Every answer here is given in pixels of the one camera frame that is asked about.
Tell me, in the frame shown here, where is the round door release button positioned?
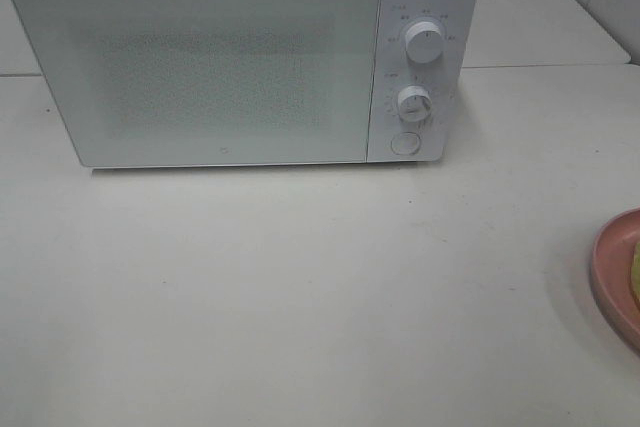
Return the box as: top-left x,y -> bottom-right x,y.
390,132 -> 421,156

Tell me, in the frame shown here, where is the white microwave door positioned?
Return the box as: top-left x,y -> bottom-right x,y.
12,0 -> 379,168

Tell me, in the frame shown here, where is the sandwich with lettuce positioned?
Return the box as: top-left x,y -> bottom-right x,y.
630,242 -> 640,306

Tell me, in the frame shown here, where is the white microwave oven body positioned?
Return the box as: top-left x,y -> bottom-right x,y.
4,0 -> 483,171

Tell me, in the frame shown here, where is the lower white timer knob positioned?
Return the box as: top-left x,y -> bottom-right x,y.
397,85 -> 432,123

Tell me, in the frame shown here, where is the pink round plate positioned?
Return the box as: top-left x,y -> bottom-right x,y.
589,208 -> 639,355

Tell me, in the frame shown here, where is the upper white power knob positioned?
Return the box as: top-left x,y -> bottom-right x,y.
404,18 -> 445,64

